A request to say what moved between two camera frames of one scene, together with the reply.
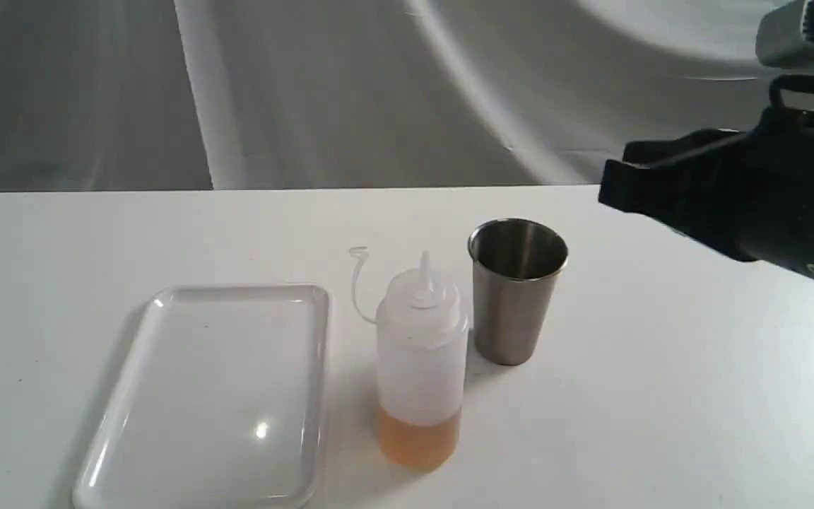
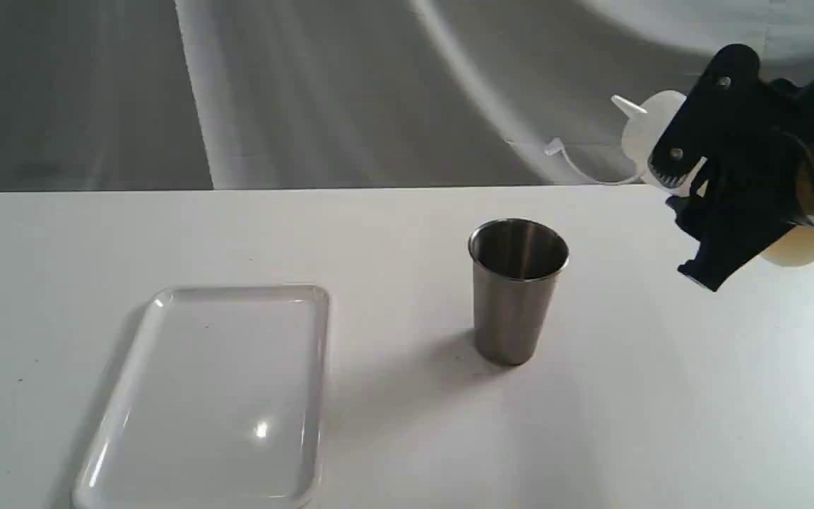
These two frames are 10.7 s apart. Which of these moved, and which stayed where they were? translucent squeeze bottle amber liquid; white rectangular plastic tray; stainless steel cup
Moved: translucent squeeze bottle amber liquid
Stayed: white rectangular plastic tray; stainless steel cup
